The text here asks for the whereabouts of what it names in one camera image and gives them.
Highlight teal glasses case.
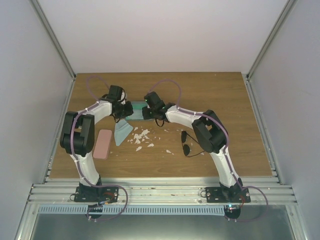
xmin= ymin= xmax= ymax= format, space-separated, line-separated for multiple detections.
xmin=125 ymin=101 xmax=148 ymax=121

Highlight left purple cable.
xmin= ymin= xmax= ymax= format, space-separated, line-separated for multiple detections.
xmin=69 ymin=75 xmax=112 ymax=187

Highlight pink glasses case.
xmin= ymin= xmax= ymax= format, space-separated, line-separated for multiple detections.
xmin=93 ymin=129 xmax=112 ymax=160

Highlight left aluminium frame post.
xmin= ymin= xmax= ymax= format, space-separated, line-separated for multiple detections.
xmin=29 ymin=0 xmax=77 ymax=81

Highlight aluminium frame post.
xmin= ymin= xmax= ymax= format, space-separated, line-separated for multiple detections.
xmin=245 ymin=0 xmax=297 ymax=81
xmin=29 ymin=0 xmax=77 ymax=81

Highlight grey slotted cable duct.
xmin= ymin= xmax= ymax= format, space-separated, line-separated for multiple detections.
xmin=38 ymin=204 xmax=225 ymax=216

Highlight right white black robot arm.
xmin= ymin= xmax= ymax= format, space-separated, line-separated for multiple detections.
xmin=142 ymin=91 xmax=242 ymax=203

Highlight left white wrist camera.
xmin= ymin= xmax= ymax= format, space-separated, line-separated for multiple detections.
xmin=120 ymin=90 xmax=127 ymax=104

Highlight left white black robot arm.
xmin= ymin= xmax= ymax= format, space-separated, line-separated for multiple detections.
xmin=59 ymin=85 xmax=134 ymax=202

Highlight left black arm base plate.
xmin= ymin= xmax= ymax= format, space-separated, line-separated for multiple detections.
xmin=69 ymin=184 xmax=119 ymax=204

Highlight right aluminium frame post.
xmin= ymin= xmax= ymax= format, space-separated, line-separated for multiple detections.
xmin=245 ymin=0 xmax=297 ymax=81

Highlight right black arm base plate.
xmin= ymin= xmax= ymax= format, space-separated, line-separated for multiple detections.
xmin=200 ymin=187 xmax=251 ymax=204

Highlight aluminium frame rail front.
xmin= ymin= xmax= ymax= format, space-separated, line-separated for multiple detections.
xmin=27 ymin=176 xmax=297 ymax=205

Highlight black aviator sunglasses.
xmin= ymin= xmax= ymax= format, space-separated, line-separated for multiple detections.
xmin=181 ymin=130 xmax=204 ymax=158

